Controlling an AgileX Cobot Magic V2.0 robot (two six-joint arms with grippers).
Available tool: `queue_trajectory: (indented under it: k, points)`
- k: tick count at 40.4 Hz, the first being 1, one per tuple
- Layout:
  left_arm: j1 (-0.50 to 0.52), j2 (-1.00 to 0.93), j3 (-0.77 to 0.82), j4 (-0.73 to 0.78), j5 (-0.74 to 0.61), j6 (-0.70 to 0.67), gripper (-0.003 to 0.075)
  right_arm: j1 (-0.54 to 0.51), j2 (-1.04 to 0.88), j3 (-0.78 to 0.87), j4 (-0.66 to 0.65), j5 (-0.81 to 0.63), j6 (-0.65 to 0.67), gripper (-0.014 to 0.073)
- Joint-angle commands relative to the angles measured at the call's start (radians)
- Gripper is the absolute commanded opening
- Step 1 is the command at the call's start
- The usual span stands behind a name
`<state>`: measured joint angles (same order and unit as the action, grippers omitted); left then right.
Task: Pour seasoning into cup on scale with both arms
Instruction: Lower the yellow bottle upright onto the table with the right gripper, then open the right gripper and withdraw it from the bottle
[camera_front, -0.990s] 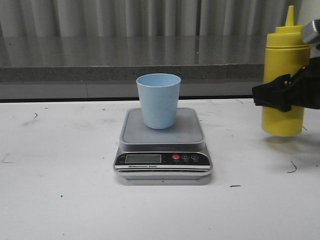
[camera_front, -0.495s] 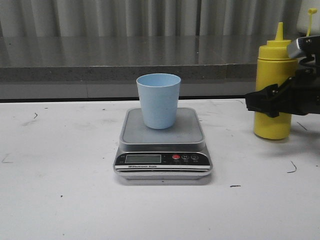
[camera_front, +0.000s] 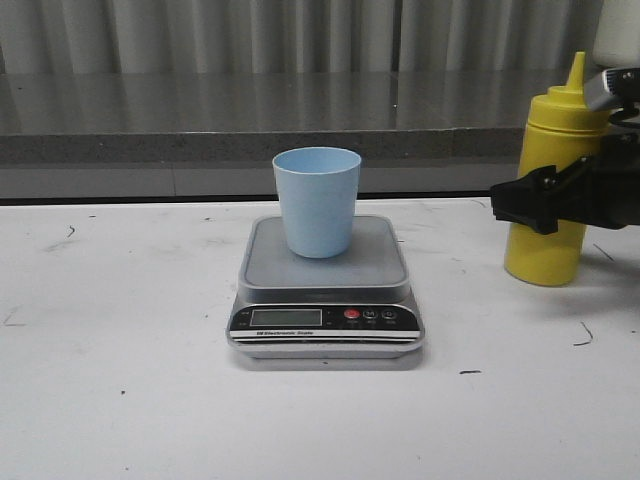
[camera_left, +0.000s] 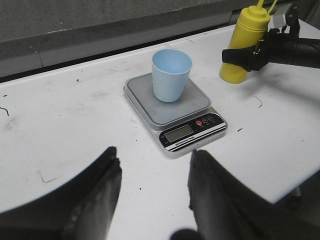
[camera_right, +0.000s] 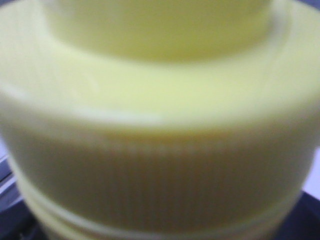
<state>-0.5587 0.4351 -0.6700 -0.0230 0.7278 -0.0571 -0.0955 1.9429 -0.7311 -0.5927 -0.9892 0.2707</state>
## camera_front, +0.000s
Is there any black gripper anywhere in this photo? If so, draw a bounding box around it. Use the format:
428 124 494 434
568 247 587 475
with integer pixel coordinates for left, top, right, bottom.
489 67 639 235

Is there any yellow squeeze bottle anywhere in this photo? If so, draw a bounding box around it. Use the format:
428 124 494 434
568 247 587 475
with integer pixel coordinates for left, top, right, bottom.
504 51 608 287

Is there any light blue plastic cup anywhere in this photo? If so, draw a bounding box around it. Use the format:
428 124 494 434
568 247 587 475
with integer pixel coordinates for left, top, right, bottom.
272 147 362 259

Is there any digital kitchen scale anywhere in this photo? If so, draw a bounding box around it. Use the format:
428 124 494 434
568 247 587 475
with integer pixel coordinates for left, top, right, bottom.
226 215 425 370

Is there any white rice cooker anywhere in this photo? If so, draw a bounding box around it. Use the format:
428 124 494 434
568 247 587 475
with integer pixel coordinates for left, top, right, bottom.
593 0 639 67

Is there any grey stone counter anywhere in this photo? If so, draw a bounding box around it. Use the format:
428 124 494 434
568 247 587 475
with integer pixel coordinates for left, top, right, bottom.
1 70 567 203

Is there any grey pleated curtain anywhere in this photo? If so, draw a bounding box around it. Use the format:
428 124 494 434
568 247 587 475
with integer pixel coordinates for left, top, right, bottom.
1 1 601 74

